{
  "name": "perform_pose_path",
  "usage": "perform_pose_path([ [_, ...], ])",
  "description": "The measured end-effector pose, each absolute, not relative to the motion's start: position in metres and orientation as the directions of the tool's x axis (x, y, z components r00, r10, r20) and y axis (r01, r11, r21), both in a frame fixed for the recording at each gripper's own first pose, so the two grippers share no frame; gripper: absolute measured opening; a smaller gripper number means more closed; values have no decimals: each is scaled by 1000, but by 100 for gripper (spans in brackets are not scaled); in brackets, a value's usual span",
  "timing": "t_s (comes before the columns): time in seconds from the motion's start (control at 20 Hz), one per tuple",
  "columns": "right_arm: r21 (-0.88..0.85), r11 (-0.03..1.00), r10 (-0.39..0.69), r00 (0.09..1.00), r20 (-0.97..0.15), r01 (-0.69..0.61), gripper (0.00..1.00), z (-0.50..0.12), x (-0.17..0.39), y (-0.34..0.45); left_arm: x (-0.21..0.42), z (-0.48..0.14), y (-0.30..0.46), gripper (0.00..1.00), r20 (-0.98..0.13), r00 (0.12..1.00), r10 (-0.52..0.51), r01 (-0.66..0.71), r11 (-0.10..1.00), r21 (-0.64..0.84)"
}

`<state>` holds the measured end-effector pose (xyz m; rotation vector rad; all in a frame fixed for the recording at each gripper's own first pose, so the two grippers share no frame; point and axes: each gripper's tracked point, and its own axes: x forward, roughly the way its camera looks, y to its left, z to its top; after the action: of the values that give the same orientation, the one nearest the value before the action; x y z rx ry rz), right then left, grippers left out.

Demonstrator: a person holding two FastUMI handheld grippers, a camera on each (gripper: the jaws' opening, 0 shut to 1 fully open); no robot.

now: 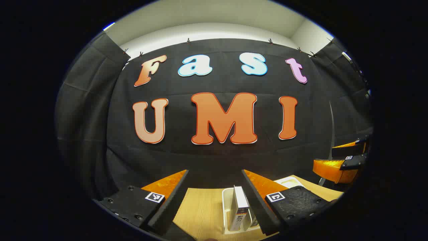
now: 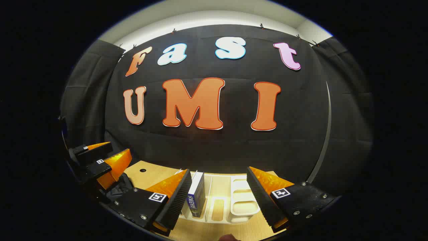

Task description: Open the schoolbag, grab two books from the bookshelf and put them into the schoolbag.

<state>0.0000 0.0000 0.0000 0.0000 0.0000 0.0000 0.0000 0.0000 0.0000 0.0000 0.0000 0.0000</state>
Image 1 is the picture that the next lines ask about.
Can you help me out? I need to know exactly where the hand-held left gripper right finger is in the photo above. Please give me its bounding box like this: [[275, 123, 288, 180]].
[[241, 169, 339, 236]]

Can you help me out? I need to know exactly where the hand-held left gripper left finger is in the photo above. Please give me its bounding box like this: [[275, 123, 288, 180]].
[[97, 169, 190, 235]]

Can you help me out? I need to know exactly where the portrait cover book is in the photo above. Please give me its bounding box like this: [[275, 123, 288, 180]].
[[231, 185, 251, 232]]

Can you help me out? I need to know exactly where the cream plastic bookshelf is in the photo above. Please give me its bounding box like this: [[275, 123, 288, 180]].
[[222, 177, 305, 235]]

